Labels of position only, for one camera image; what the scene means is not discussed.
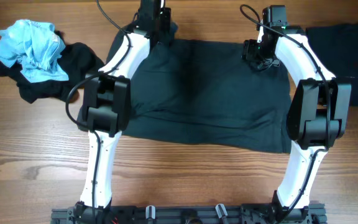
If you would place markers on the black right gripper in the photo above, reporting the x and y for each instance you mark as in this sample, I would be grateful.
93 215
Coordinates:
248 53

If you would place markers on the black garment with logo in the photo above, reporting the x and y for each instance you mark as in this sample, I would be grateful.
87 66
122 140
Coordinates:
77 60

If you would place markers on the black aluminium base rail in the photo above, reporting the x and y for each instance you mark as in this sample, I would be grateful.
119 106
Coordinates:
246 213

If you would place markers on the light blue crumpled garment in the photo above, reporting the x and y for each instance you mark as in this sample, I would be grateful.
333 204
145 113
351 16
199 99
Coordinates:
36 47

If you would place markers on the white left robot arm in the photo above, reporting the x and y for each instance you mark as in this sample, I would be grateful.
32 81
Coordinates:
106 108

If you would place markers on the dark green t-shirt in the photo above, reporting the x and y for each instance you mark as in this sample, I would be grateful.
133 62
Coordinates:
202 92

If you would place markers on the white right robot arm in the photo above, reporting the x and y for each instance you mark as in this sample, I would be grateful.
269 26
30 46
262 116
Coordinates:
318 111

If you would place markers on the folded dark navy garment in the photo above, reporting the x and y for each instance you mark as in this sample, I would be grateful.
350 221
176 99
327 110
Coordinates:
337 49

